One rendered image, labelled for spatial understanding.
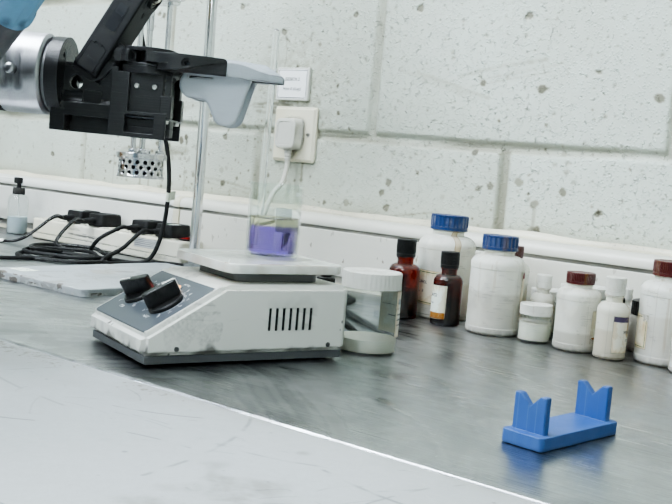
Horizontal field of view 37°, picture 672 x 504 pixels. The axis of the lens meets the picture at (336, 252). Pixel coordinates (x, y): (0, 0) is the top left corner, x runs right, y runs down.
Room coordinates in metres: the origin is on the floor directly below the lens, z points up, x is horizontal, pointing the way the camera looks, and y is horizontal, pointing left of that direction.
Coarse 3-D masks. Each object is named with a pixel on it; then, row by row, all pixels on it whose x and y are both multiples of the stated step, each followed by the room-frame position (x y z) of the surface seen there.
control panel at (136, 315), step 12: (156, 276) 0.93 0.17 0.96; (168, 276) 0.92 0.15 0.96; (180, 288) 0.87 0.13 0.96; (192, 288) 0.86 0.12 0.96; (204, 288) 0.85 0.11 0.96; (120, 300) 0.90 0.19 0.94; (192, 300) 0.84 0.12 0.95; (108, 312) 0.88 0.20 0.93; (120, 312) 0.87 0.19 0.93; (132, 312) 0.86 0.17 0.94; (144, 312) 0.85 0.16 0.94; (168, 312) 0.83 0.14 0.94; (132, 324) 0.83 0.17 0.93; (144, 324) 0.82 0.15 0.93; (156, 324) 0.82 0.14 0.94
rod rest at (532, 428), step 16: (528, 400) 0.67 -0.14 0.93; (544, 400) 0.66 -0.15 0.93; (576, 400) 0.73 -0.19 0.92; (592, 400) 0.72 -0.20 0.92; (608, 400) 0.72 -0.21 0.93; (528, 416) 0.67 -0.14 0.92; (544, 416) 0.66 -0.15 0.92; (560, 416) 0.72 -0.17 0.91; (576, 416) 0.72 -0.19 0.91; (592, 416) 0.72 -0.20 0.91; (608, 416) 0.72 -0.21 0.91; (512, 432) 0.67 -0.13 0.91; (528, 432) 0.66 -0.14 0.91; (544, 432) 0.66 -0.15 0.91; (560, 432) 0.67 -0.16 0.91; (576, 432) 0.68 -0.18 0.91; (592, 432) 0.69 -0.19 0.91; (608, 432) 0.71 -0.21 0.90; (528, 448) 0.66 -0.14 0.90; (544, 448) 0.65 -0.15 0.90
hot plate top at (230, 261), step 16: (192, 256) 0.91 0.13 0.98; (208, 256) 0.90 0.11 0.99; (224, 256) 0.91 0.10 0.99; (240, 256) 0.92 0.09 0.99; (240, 272) 0.86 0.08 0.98; (256, 272) 0.86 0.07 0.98; (272, 272) 0.87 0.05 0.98; (288, 272) 0.88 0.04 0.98; (304, 272) 0.89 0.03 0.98; (320, 272) 0.90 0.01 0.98; (336, 272) 0.91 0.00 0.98
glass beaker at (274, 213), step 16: (256, 192) 0.92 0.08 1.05; (272, 192) 0.91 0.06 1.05; (288, 192) 0.91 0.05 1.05; (256, 208) 0.91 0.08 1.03; (272, 208) 0.91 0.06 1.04; (288, 208) 0.91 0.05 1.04; (256, 224) 0.91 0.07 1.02; (272, 224) 0.91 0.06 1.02; (288, 224) 0.91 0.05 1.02; (256, 240) 0.91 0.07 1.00; (272, 240) 0.91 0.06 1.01; (288, 240) 0.91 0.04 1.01; (256, 256) 0.91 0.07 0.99; (272, 256) 0.91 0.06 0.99; (288, 256) 0.92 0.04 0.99
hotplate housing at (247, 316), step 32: (224, 288) 0.85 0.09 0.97; (256, 288) 0.86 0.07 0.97; (288, 288) 0.88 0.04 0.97; (320, 288) 0.90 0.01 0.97; (96, 320) 0.89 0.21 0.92; (192, 320) 0.83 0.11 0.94; (224, 320) 0.84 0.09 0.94; (256, 320) 0.86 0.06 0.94; (288, 320) 0.88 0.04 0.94; (320, 320) 0.90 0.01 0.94; (128, 352) 0.83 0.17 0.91; (160, 352) 0.81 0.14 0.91; (192, 352) 0.83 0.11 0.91; (224, 352) 0.85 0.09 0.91; (256, 352) 0.87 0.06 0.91; (288, 352) 0.88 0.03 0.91; (320, 352) 0.90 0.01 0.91
